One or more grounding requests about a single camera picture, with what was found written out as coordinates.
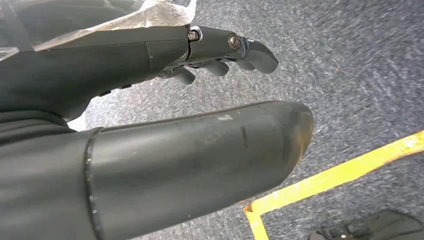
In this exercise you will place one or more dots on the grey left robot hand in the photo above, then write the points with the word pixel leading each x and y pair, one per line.
pixel 198 159

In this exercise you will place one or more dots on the yellow floor tape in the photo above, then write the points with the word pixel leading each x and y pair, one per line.
pixel 331 177

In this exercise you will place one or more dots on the clear plastic film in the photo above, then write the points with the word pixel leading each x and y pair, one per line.
pixel 159 15

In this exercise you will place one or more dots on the ribbed grey left arm sleeve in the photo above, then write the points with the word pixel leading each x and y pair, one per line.
pixel 26 127

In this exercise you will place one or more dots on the black robot foot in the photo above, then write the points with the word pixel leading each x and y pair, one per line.
pixel 374 228

